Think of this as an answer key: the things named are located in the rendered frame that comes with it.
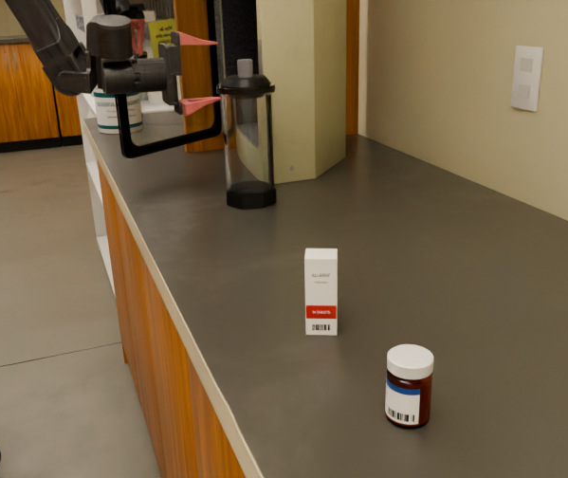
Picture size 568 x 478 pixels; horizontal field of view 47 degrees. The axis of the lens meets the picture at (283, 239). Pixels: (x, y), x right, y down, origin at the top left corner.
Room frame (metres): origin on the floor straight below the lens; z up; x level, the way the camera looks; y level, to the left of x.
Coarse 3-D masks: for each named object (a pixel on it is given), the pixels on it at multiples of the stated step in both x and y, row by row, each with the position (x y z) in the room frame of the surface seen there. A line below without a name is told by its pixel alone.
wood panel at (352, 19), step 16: (352, 0) 1.81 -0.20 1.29; (352, 16) 1.81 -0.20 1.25; (352, 32) 1.81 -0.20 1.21; (352, 48) 1.81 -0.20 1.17; (352, 64) 1.81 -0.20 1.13; (352, 80) 1.81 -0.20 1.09; (352, 96) 1.81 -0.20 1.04; (352, 112) 1.81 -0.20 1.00; (352, 128) 1.81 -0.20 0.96; (192, 144) 1.66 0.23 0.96; (208, 144) 1.67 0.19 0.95
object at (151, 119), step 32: (128, 0) 1.43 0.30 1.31; (160, 0) 1.50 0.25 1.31; (192, 0) 1.57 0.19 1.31; (160, 32) 1.49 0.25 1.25; (192, 32) 1.56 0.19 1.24; (192, 64) 1.56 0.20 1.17; (128, 96) 1.41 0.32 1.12; (160, 96) 1.48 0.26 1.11; (192, 96) 1.55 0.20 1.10; (160, 128) 1.47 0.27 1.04; (192, 128) 1.54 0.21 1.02
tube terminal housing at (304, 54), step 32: (256, 0) 1.36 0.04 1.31; (288, 0) 1.36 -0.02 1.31; (320, 0) 1.41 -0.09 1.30; (288, 32) 1.35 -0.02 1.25; (320, 32) 1.40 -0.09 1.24; (224, 64) 1.61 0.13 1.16; (288, 64) 1.35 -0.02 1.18; (320, 64) 1.40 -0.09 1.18; (288, 96) 1.35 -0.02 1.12; (320, 96) 1.40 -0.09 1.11; (288, 128) 1.35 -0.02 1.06; (320, 128) 1.40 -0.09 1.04; (288, 160) 1.35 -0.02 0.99; (320, 160) 1.40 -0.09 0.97
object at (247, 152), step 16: (224, 96) 1.20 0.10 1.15; (240, 96) 1.17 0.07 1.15; (256, 96) 1.19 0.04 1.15; (224, 112) 1.20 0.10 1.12; (240, 112) 1.18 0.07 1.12; (256, 112) 1.18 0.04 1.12; (224, 128) 1.21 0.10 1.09; (240, 128) 1.18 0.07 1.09; (256, 128) 1.18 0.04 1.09; (224, 144) 1.22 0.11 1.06; (240, 144) 1.18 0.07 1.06; (256, 144) 1.18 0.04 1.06; (240, 160) 1.18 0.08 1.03; (256, 160) 1.18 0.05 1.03; (240, 176) 1.18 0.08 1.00; (256, 176) 1.18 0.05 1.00; (240, 192) 1.18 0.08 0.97; (256, 192) 1.18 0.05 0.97
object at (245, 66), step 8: (240, 64) 1.21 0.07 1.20; (248, 64) 1.21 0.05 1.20; (240, 72) 1.22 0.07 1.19; (248, 72) 1.21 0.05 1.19; (224, 80) 1.22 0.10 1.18; (232, 80) 1.20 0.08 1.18; (240, 80) 1.19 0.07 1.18; (248, 80) 1.19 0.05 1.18; (256, 80) 1.19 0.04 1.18; (264, 80) 1.21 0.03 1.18
